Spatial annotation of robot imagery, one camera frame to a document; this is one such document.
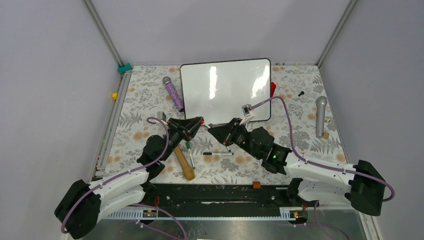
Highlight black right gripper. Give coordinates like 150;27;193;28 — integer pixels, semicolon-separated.
208;117;262;160

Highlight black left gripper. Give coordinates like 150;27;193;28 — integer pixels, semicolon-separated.
161;116;204;161

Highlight white whiteboard black frame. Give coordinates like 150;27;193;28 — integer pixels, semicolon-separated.
180;58;271;124

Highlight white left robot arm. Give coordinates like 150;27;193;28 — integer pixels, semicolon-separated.
54;116;204;239

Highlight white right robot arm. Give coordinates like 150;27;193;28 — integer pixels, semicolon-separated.
207;118;386;216

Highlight red object behind whiteboard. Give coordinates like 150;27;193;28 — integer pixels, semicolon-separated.
270;82;277;97

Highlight green cap marker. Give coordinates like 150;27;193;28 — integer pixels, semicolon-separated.
185;141;196;170

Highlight black cap marker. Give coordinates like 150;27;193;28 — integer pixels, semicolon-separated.
202;152;234;156

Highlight wooden microphone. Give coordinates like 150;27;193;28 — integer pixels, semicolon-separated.
173;146;195;181

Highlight purple glitter microphone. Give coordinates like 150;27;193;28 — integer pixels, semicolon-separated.
162;76;185;113

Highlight orange brown cylinder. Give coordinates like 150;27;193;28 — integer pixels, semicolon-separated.
252;181;262;189

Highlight floral patterned mat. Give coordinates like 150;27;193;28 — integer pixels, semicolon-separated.
104;65;346;185

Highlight small yellow cube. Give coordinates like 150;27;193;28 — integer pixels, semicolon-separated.
111;92;118;100

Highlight teal block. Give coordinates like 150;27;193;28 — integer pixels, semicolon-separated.
117;63;133;74

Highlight small brown wooden cube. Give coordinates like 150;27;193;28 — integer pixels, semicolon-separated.
322;132;330;140

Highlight silver grey microphone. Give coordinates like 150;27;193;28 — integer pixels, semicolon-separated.
315;96;328;139

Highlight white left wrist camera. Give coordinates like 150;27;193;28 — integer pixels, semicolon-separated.
156;111;167;123

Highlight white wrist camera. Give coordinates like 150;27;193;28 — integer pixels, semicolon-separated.
156;111;167;123
240;104;256;125

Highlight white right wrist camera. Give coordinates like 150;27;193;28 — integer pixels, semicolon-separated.
240;104;256;125

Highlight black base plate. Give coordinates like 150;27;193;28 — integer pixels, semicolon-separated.
141;183;315;218

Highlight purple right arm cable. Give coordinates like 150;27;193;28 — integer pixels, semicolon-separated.
250;96;396;203

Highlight slotted grey cable duct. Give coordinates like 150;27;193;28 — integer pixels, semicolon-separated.
102;207;299;222

